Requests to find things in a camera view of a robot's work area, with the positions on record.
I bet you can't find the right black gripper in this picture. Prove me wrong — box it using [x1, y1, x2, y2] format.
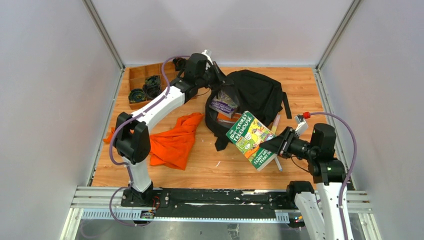
[259, 125, 317, 160]

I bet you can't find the purple Treehouse book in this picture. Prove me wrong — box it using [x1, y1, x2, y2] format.
[209, 90, 239, 118]

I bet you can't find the green Treehouse book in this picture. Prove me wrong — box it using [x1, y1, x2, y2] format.
[226, 111, 277, 172]

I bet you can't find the orange Good Morning book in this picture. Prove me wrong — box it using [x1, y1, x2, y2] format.
[216, 112, 242, 123]

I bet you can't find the black backpack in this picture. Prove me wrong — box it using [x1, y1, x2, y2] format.
[205, 69, 293, 152]

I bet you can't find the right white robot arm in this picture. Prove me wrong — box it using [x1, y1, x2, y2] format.
[260, 123, 354, 240]

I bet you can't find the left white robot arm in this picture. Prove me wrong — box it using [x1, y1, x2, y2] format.
[109, 49, 225, 207]

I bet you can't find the white marker pen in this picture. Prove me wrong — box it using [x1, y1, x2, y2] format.
[274, 157, 283, 172]

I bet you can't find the dark coiled roll back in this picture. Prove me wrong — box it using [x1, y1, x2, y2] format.
[172, 56, 187, 72]

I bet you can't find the wooden compartment tray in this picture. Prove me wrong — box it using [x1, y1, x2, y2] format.
[128, 57, 185, 110]

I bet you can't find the orange cloth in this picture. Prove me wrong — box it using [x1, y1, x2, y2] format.
[102, 112, 206, 172]

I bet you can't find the dark coiled roll front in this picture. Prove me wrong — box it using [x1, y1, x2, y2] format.
[128, 88, 147, 104]

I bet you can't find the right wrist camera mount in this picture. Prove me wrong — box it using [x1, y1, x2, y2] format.
[294, 114, 309, 137]

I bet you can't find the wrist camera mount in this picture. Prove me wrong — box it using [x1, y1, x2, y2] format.
[202, 49, 213, 69]
[294, 114, 309, 137]

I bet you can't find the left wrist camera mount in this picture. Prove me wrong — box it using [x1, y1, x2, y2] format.
[202, 49, 213, 69]

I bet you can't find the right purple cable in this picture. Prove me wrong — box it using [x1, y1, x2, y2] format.
[303, 111, 358, 240]

